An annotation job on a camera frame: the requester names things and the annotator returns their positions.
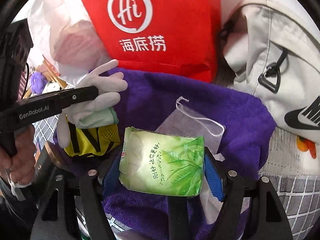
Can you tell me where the yellow pouch with black straps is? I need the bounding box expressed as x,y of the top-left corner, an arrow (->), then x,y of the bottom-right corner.
64,122 -> 120,157

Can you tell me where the light green tissue pack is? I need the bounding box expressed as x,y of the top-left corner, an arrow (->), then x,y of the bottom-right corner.
119,127 -> 204,197

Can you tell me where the translucent mesh drawstring pouch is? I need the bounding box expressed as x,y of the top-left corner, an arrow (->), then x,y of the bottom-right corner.
156,96 -> 226,155

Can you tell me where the white glove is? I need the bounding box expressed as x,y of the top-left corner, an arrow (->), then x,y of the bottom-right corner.
56,58 -> 129,149

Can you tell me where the person's left hand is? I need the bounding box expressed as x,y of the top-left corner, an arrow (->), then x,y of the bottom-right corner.
0,125 -> 36,185

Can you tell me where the wooden headboard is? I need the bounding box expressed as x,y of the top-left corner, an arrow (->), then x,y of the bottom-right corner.
22,55 -> 67,99

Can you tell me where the white Miniso plastic bag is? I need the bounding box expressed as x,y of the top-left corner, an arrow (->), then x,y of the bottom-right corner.
27,0 -> 111,85

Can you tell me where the grey checked bed cover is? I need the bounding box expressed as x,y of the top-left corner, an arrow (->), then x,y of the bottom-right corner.
32,114 -> 320,240

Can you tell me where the purple towel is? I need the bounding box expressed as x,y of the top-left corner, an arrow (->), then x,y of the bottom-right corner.
103,69 -> 276,239

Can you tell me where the grey Nike bag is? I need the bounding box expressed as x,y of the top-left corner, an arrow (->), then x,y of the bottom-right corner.
221,0 -> 319,143

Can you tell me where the red Haidilao paper bag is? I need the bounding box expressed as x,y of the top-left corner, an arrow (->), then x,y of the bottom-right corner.
81,0 -> 221,82

